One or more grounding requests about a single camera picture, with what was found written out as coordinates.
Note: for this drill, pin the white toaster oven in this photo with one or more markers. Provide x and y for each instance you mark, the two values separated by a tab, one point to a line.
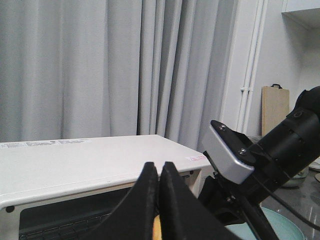
62	180

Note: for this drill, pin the croissant bread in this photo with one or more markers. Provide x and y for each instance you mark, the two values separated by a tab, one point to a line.
157	232

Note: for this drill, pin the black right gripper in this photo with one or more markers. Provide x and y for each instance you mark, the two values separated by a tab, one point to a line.
183	217

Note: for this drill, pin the wooden cutting board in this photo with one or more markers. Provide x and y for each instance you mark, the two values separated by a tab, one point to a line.
275	107

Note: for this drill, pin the wire oven rack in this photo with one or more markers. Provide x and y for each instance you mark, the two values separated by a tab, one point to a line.
73	230

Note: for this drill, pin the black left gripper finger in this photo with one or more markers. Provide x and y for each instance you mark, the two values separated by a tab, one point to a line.
133	218

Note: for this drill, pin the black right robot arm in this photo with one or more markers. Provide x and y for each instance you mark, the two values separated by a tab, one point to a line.
283	152

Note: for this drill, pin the grey curtain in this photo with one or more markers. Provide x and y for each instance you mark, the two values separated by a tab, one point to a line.
101	68

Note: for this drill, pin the white wall pipes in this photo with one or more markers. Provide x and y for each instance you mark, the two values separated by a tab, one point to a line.
251	67

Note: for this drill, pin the white wall cabinet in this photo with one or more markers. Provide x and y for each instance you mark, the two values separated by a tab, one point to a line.
304	12

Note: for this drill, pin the light green plate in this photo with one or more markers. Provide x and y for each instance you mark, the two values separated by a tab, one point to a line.
270	226

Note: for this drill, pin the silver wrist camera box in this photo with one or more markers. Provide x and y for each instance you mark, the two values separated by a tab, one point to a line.
227	153

